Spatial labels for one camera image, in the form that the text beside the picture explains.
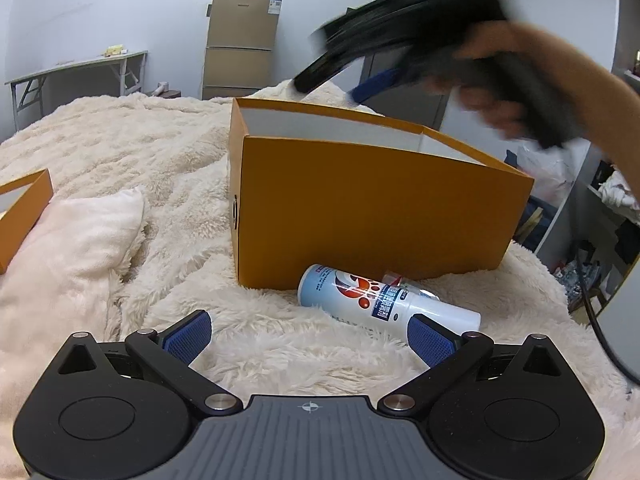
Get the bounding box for pile of clothes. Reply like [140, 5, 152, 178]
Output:
[596, 160, 640, 211]

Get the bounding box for cream fluffy blanket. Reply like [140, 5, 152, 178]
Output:
[0, 80, 640, 480]

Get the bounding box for stacked cardboard boxes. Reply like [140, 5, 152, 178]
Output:
[201, 0, 279, 102]

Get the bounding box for grey folding table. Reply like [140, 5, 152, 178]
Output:
[5, 50, 149, 132]

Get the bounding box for pale pink pillow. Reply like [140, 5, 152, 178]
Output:
[0, 187, 147, 378]

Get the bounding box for orange cardboard box lid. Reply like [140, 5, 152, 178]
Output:
[0, 169, 54, 276]

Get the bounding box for person's right forearm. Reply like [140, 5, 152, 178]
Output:
[517, 22, 640, 173]

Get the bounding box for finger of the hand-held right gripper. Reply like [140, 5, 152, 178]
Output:
[292, 0, 451, 95]
[349, 65, 436, 107]

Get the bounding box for orange cardboard box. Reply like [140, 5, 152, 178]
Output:
[229, 97, 535, 293]

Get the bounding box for white plastic bag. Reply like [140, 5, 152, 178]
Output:
[515, 137, 592, 203]

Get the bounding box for black cable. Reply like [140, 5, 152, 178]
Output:
[574, 255, 640, 391]

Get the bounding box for white spray can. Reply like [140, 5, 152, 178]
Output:
[297, 264, 482, 347]

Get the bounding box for person's right hand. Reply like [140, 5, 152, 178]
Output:
[430, 21, 541, 140]

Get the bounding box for dark grey wardrobe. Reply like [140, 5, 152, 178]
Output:
[361, 0, 453, 131]

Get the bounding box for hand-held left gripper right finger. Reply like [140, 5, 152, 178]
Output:
[377, 312, 562, 417]

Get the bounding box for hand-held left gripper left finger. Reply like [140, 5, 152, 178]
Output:
[57, 310, 240, 416]

